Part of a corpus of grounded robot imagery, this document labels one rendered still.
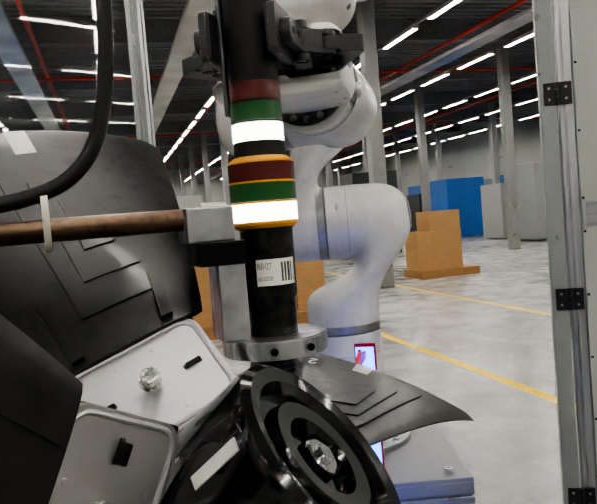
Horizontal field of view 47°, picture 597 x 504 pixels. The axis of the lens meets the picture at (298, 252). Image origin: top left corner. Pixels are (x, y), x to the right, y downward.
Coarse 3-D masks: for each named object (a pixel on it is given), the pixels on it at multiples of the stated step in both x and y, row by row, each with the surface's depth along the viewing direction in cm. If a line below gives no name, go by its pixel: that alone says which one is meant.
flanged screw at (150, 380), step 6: (144, 372) 39; (150, 372) 39; (156, 372) 39; (144, 378) 38; (150, 378) 39; (156, 378) 39; (144, 384) 38; (150, 384) 38; (156, 384) 39; (144, 390) 39; (150, 390) 39
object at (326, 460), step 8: (312, 440) 35; (312, 448) 35; (320, 448) 35; (328, 448) 35; (312, 456) 34; (320, 456) 35; (328, 456) 35; (320, 464) 34; (328, 464) 35; (336, 464) 35; (328, 472) 34
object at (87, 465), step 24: (96, 408) 29; (72, 432) 29; (96, 432) 29; (120, 432) 30; (144, 432) 31; (168, 432) 32; (72, 456) 29; (96, 456) 30; (144, 456) 31; (168, 456) 32; (72, 480) 29; (96, 480) 30; (120, 480) 30; (144, 480) 31
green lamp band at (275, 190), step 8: (240, 184) 43; (248, 184) 43; (256, 184) 43; (264, 184) 43; (272, 184) 43; (280, 184) 43; (288, 184) 43; (232, 192) 44; (240, 192) 43; (248, 192) 43; (256, 192) 43; (264, 192) 43; (272, 192) 43; (280, 192) 43; (288, 192) 43; (232, 200) 44; (240, 200) 43; (248, 200) 43; (256, 200) 43; (264, 200) 43
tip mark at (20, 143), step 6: (6, 132) 53; (12, 132) 53; (18, 132) 53; (24, 132) 54; (6, 138) 52; (12, 138) 52; (18, 138) 53; (24, 138) 53; (12, 144) 52; (18, 144) 52; (24, 144) 52; (30, 144) 53; (18, 150) 52; (24, 150) 52; (30, 150) 52
